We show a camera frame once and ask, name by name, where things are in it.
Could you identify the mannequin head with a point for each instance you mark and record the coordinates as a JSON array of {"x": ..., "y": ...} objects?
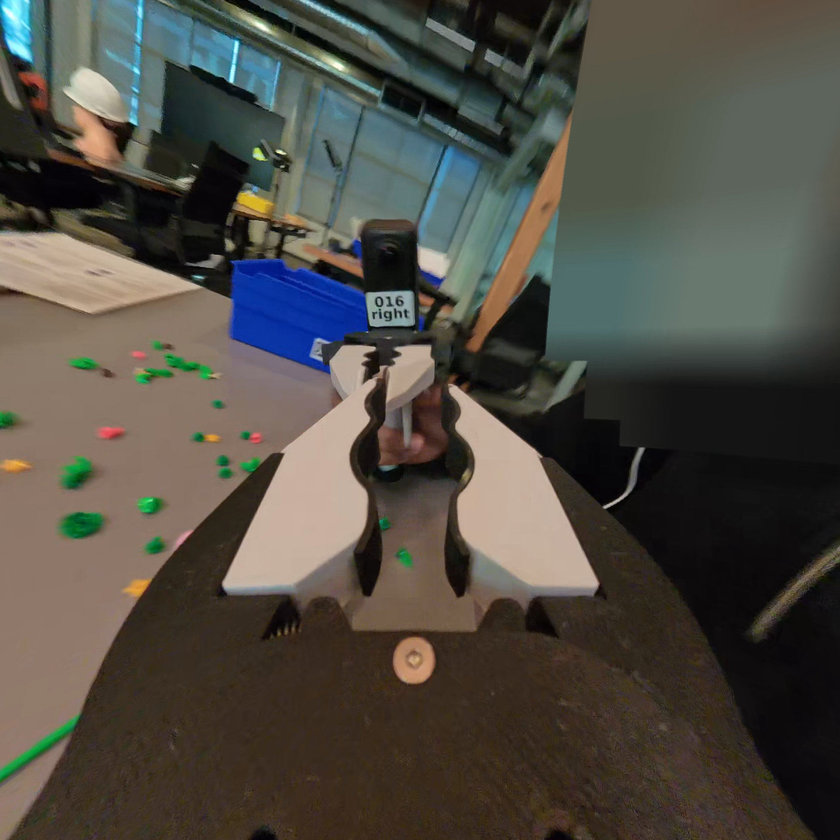
[{"x": 98, "y": 141}]

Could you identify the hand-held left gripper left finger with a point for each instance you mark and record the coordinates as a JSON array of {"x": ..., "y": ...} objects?
[{"x": 308, "y": 518}]

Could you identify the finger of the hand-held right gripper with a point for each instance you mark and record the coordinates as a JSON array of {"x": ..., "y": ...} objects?
[
  {"x": 354, "y": 371},
  {"x": 410, "y": 377}
]

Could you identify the person's right hand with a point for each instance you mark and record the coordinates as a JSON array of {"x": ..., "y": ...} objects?
[{"x": 426, "y": 433}]

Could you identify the scattered small toy pieces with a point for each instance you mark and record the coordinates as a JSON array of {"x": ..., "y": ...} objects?
[{"x": 81, "y": 525}]

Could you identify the person's black jacket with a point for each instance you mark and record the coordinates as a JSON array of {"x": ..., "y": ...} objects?
[{"x": 722, "y": 623}]

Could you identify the blue storage bin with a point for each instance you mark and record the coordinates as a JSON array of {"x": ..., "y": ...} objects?
[{"x": 282, "y": 308}]

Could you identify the green stem with web disc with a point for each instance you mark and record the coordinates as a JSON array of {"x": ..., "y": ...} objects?
[{"x": 33, "y": 754}]

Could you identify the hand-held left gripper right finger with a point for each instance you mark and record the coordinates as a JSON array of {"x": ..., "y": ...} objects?
[{"x": 525, "y": 518}]

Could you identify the printed paper sheet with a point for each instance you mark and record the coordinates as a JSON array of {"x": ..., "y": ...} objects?
[{"x": 79, "y": 269}]

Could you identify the small green leaf piece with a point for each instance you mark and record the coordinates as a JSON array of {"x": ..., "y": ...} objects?
[{"x": 403, "y": 558}]

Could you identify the studio light stand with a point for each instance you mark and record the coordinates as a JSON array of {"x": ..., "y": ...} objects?
[
  {"x": 333, "y": 154},
  {"x": 272, "y": 154}
]

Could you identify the yellow storage bin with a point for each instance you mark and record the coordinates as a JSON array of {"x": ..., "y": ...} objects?
[{"x": 254, "y": 203}]

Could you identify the black monitor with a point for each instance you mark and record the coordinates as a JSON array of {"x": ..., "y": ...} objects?
[{"x": 216, "y": 118}]

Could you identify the silver ceiling duct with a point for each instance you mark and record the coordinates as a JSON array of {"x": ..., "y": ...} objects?
[{"x": 315, "y": 46}]

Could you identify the wooden post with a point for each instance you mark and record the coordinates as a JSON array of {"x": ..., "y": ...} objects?
[{"x": 531, "y": 229}]

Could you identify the white hard hat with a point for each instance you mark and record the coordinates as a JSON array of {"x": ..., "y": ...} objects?
[{"x": 98, "y": 92}]

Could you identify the pink brick-built toy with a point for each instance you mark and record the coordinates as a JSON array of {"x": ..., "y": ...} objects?
[{"x": 182, "y": 539}]

